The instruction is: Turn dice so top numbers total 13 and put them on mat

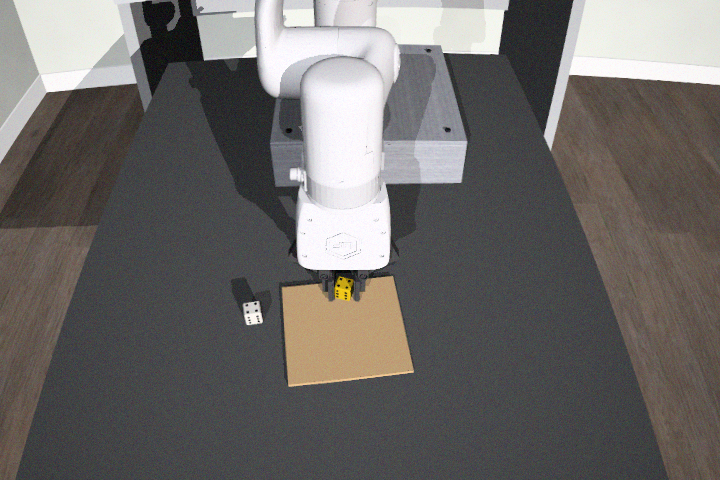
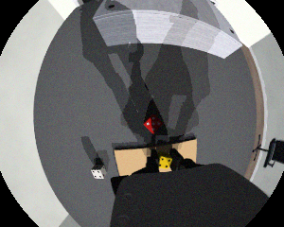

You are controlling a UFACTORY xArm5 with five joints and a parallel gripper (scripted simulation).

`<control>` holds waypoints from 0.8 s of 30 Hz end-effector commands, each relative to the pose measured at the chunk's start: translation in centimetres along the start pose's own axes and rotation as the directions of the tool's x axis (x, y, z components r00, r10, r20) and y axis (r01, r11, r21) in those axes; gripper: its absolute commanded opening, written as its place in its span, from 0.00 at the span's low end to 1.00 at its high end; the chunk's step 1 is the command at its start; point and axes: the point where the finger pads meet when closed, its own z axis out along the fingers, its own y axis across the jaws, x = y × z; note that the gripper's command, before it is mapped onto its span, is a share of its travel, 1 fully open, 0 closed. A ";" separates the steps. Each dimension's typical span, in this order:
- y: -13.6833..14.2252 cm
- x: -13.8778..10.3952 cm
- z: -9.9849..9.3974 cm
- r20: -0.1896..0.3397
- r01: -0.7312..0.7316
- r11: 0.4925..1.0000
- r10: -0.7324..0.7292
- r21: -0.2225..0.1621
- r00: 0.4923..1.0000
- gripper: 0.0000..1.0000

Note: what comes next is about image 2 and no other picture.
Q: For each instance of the white die with black pips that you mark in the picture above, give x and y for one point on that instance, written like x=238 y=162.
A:
x=99 y=171

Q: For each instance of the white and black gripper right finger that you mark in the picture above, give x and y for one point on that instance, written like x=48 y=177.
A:
x=178 y=163

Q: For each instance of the red die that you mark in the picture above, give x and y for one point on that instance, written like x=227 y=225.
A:
x=153 y=123

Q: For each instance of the tan square mat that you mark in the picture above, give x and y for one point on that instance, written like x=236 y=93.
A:
x=132 y=159

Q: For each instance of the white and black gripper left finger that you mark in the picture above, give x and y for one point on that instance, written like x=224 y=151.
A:
x=152 y=166

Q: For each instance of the yellow die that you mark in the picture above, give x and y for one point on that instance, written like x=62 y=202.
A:
x=165 y=159

